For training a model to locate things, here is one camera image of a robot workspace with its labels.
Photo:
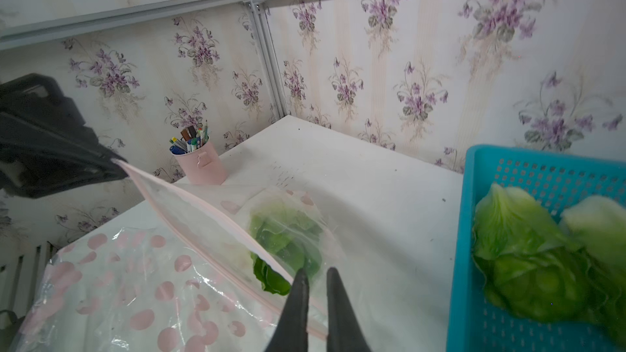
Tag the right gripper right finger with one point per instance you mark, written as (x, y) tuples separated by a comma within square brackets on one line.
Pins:
[(345, 334)]

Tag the bagged cabbage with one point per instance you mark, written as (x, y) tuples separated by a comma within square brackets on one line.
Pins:
[(597, 224), (292, 234)]

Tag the clear zip-top bag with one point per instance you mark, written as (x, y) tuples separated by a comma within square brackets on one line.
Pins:
[(213, 221), (140, 290)]

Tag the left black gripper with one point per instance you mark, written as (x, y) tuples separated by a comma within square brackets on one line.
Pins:
[(46, 145)]

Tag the coloured pens bundle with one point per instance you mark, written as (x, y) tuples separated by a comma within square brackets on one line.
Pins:
[(191, 139)]

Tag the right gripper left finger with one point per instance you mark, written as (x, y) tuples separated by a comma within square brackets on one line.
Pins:
[(291, 333)]

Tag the teal plastic basket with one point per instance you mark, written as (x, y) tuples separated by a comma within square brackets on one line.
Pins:
[(557, 182)]

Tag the pink pen cup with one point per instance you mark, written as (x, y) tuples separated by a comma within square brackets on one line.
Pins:
[(203, 166)]

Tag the green chinese cabbage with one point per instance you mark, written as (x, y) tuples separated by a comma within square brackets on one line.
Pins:
[(531, 268)]

